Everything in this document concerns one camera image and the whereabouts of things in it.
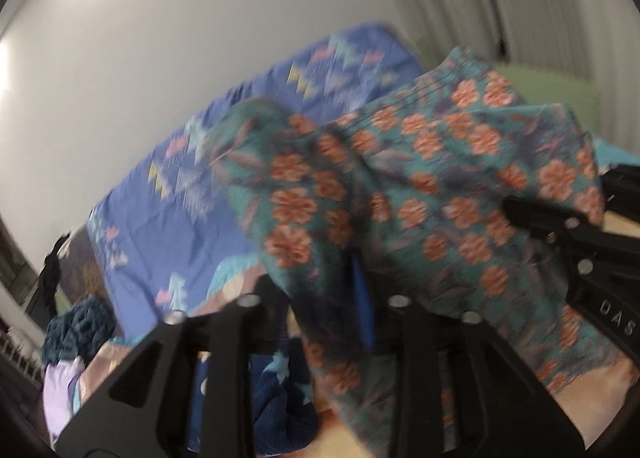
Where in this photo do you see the white metal rail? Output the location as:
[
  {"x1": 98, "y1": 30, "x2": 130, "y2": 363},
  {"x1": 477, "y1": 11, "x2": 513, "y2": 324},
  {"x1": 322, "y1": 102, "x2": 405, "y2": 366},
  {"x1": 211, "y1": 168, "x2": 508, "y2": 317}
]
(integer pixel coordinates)
[{"x1": 0, "y1": 328, "x2": 46, "y2": 381}]

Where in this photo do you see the lavender cloth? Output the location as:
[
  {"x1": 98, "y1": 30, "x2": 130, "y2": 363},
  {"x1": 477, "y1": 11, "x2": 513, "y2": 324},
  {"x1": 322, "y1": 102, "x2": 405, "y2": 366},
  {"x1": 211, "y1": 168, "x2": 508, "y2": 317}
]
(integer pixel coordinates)
[{"x1": 42, "y1": 357, "x2": 86, "y2": 439}]

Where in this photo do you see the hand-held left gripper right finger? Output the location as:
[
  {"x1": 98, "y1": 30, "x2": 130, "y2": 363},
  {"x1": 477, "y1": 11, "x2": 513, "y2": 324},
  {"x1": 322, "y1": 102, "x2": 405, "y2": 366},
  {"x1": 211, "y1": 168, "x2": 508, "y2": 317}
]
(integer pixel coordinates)
[{"x1": 350, "y1": 250, "x2": 586, "y2": 458}]

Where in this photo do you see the navy fleece garment with stars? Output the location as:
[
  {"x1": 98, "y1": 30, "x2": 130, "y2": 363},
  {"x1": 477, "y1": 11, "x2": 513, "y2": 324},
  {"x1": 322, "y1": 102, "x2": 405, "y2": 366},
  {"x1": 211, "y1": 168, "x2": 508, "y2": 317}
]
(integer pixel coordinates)
[{"x1": 192, "y1": 338, "x2": 321, "y2": 454}]

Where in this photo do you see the white pleated curtain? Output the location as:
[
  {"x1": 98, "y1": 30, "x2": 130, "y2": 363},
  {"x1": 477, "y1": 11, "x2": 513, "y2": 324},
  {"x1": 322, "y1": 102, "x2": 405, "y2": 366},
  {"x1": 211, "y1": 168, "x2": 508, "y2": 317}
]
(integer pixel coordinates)
[{"x1": 375, "y1": 0, "x2": 640, "y2": 159}]

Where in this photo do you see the cream and mauve fleece blanket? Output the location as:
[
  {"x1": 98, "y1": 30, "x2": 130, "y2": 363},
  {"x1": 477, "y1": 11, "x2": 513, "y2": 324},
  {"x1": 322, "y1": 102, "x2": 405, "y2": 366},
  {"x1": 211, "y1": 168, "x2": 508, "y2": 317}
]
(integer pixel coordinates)
[{"x1": 80, "y1": 215, "x2": 640, "y2": 458}]

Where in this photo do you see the teal knit cloth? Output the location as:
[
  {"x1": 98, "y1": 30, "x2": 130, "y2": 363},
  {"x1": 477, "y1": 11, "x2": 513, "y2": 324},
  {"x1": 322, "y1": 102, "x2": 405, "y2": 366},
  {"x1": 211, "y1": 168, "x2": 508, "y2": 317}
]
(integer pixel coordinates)
[{"x1": 41, "y1": 295, "x2": 118, "y2": 369}]

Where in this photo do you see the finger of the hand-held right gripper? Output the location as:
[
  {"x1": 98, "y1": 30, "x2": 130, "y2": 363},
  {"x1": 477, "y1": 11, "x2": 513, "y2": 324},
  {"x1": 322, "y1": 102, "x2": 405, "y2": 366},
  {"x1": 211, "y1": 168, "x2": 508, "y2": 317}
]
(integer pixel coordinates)
[
  {"x1": 501, "y1": 196, "x2": 640, "y2": 290},
  {"x1": 601, "y1": 163, "x2": 640, "y2": 234}
]

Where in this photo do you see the blue tree print quilt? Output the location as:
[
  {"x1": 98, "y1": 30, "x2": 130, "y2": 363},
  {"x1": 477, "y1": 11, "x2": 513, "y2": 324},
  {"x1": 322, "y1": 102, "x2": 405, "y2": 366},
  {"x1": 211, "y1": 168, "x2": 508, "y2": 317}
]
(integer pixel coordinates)
[{"x1": 86, "y1": 23, "x2": 441, "y2": 326}]

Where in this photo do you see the light green sheet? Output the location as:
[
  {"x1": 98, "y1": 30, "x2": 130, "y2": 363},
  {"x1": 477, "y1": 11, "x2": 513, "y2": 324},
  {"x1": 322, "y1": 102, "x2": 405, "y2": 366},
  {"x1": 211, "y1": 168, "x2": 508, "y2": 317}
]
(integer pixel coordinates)
[{"x1": 492, "y1": 63, "x2": 601, "y2": 139}]

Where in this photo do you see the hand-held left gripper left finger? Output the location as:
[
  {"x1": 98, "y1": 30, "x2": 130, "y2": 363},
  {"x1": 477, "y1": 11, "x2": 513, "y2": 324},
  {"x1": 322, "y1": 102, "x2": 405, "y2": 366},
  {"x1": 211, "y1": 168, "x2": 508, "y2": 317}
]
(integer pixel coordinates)
[{"x1": 54, "y1": 275, "x2": 296, "y2": 458}]

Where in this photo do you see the teal floral cloth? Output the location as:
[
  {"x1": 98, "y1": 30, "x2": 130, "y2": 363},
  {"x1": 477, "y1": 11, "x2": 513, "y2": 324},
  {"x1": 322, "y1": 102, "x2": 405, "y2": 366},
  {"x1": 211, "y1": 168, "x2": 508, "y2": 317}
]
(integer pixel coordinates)
[{"x1": 205, "y1": 45, "x2": 631, "y2": 458}]

